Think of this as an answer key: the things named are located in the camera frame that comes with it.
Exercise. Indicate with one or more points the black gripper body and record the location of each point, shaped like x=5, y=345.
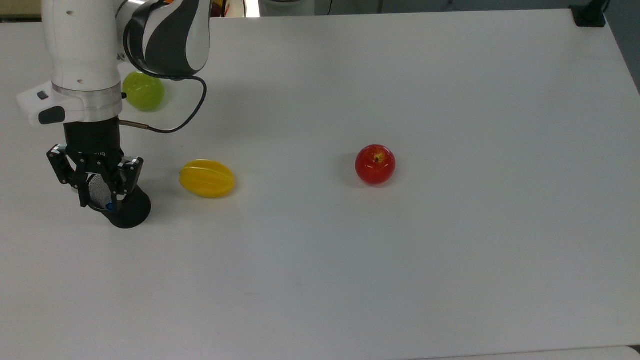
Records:
x=92, y=140

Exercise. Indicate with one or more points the yellow starfruit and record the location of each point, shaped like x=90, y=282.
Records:
x=207, y=178

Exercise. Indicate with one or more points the black mesh pen cup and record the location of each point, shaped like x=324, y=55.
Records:
x=132, y=212

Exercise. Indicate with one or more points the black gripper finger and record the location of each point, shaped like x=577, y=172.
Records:
x=127, y=175
x=67, y=167

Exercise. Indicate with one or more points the green apple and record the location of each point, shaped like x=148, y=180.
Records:
x=148, y=95

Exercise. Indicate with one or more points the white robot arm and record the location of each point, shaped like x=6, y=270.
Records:
x=82, y=50

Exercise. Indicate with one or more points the beige board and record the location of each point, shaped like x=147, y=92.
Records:
x=20, y=7

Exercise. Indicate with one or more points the bowl of mixed fruit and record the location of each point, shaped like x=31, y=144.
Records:
x=220, y=7

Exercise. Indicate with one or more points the red apple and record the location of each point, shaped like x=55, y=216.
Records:
x=375, y=165

